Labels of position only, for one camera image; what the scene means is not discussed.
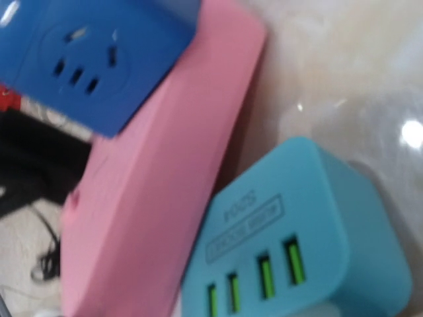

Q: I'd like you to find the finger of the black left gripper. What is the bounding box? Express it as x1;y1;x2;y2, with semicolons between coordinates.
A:
1;110;91;217

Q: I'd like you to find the pink power strip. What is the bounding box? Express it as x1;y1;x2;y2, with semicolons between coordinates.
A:
60;1;266;316

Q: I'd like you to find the teal power strip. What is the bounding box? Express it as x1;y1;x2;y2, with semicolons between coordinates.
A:
181;137;412;316

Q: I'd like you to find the red cube adapter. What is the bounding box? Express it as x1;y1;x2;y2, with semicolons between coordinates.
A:
0;85;22;112

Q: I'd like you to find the blue cube adapter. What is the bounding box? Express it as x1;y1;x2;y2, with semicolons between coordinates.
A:
1;0;202;137

